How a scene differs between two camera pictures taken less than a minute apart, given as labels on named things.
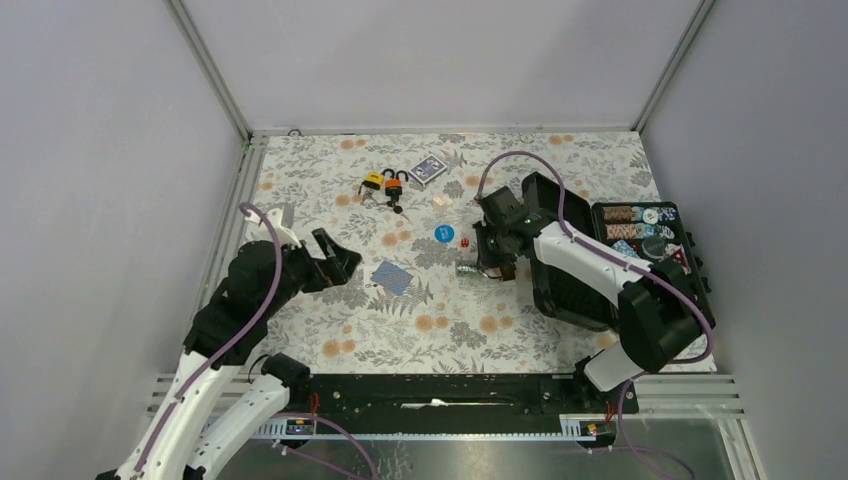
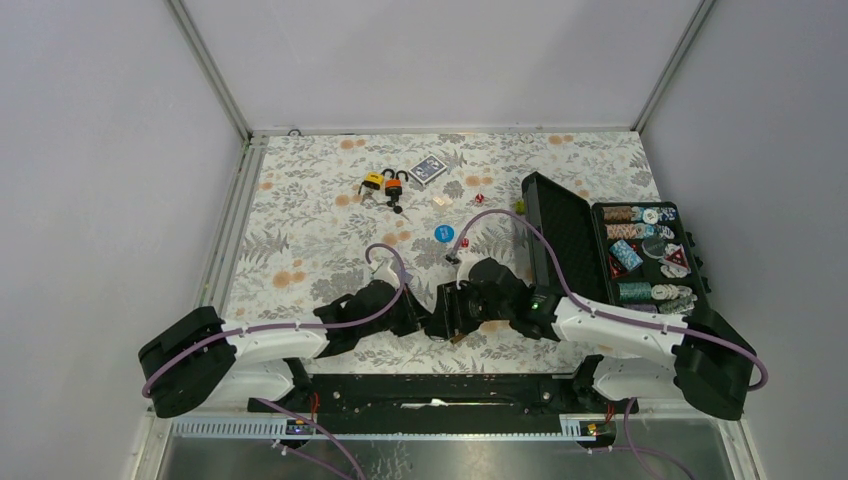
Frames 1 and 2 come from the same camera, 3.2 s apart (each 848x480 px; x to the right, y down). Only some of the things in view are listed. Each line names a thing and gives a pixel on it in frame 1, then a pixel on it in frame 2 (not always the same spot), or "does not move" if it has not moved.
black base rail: x=459 y=394 does not move
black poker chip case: x=649 y=232 does not move
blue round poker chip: x=444 y=233 does not move
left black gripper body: x=301 y=272 -> x=401 y=322
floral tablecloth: x=408 y=204 does not move
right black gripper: x=487 y=261 -> x=448 y=314
